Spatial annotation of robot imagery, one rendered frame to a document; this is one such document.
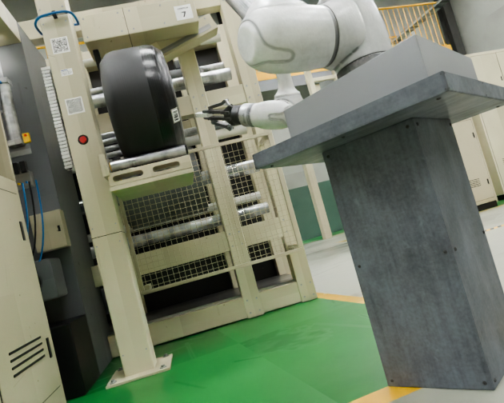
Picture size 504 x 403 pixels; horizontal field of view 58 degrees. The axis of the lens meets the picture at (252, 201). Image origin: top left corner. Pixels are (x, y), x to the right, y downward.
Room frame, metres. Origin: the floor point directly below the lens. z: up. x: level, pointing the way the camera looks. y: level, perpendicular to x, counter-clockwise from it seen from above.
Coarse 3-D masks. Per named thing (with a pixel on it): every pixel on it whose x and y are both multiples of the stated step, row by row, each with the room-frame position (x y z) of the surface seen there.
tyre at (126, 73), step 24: (144, 48) 1.91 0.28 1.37; (120, 72) 1.82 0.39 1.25; (144, 72) 1.83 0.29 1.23; (168, 72) 1.89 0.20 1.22; (120, 96) 1.81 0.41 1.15; (144, 96) 1.83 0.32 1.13; (168, 96) 1.86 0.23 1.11; (120, 120) 1.83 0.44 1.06; (144, 120) 1.85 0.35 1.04; (168, 120) 1.88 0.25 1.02; (120, 144) 1.92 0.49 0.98; (144, 144) 1.91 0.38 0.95; (168, 144) 1.95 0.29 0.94
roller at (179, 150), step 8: (152, 152) 1.94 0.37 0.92; (160, 152) 1.94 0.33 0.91; (168, 152) 1.95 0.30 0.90; (176, 152) 1.95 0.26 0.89; (184, 152) 1.96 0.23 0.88; (120, 160) 1.92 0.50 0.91; (128, 160) 1.92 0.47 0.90; (136, 160) 1.92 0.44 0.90; (144, 160) 1.93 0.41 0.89; (152, 160) 1.94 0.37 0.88; (160, 160) 1.96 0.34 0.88; (112, 168) 1.91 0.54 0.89; (120, 168) 1.92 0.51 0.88
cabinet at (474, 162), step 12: (468, 120) 5.96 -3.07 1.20; (456, 132) 5.89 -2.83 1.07; (468, 132) 5.94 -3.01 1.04; (468, 144) 5.92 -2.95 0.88; (468, 156) 5.91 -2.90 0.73; (480, 156) 5.96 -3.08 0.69; (468, 168) 5.89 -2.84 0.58; (480, 168) 5.95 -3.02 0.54; (480, 180) 5.93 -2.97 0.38; (480, 192) 5.91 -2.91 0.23; (492, 192) 5.97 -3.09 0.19; (480, 204) 5.90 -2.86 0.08; (492, 204) 5.97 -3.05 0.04
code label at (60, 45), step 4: (52, 40) 1.96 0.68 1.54; (56, 40) 1.96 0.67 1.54; (60, 40) 1.97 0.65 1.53; (64, 40) 1.97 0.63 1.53; (52, 44) 1.96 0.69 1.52; (56, 44) 1.96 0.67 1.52; (60, 44) 1.97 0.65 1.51; (64, 44) 1.97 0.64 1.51; (68, 44) 1.97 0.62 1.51; (52, 48) 1.96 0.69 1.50; (56, 48) 1.96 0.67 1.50; (60, 48) 1.97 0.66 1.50; (64, 48) 1.97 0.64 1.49; (68, 48) 1.97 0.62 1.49; (56, 52) 1.96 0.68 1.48; (60, 52) 1.96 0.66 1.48; (64, 52) 1.97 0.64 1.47
